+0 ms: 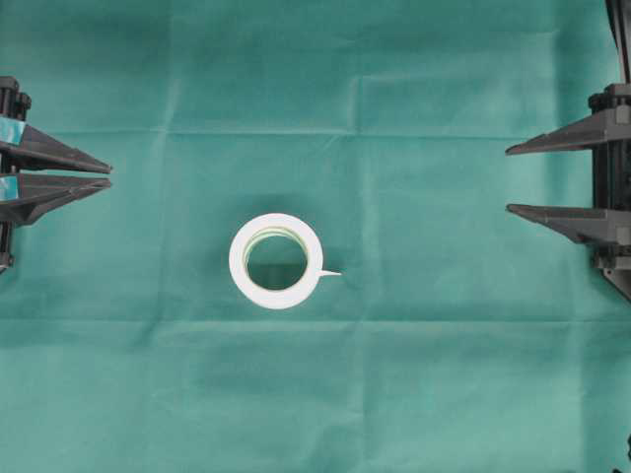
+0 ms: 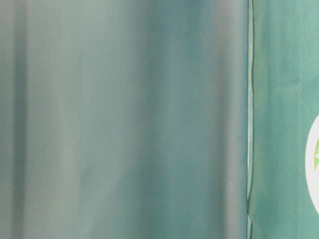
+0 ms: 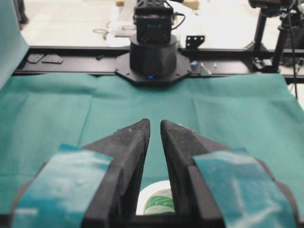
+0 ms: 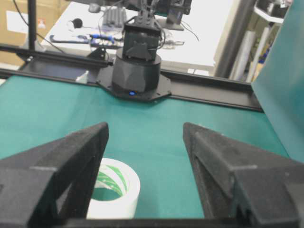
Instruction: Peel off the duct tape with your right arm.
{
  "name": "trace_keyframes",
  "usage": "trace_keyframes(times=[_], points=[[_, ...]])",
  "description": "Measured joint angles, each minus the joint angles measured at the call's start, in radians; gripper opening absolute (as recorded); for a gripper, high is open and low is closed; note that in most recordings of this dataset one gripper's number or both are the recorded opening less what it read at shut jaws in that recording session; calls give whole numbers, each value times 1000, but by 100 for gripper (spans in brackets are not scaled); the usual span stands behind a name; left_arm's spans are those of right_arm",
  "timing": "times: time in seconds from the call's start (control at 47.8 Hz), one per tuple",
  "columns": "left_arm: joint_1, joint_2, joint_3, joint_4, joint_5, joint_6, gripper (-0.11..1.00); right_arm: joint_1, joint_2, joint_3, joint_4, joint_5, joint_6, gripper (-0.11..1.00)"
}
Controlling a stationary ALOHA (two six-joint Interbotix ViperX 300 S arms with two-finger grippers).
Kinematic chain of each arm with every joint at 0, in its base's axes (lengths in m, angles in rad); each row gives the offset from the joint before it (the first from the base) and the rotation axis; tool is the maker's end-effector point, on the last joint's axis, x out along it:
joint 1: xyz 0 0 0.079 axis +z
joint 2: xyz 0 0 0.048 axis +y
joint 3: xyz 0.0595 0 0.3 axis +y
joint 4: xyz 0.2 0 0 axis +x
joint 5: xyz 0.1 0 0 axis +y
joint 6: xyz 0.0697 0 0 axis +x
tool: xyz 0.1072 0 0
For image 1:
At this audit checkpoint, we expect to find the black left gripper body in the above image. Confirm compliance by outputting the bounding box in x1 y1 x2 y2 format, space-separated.
0 76 34 275

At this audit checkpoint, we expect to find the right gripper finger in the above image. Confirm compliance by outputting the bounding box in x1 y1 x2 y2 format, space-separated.
505 113 610 156
506 204 611 243

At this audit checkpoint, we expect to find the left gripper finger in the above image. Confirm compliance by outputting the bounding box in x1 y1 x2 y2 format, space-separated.
1 116 111 173
1 173 110 226

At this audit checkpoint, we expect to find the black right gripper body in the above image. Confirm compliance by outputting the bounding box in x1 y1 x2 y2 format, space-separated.
589 84 630 299

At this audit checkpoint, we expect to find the white duct tape roll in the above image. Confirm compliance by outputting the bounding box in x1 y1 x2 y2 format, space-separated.
229 213 340 309

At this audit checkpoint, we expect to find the green table cloth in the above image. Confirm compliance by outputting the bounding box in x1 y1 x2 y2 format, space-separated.
1 1 630 472

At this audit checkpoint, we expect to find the black cable top right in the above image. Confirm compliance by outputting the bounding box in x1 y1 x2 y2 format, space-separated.
603 0 631 83

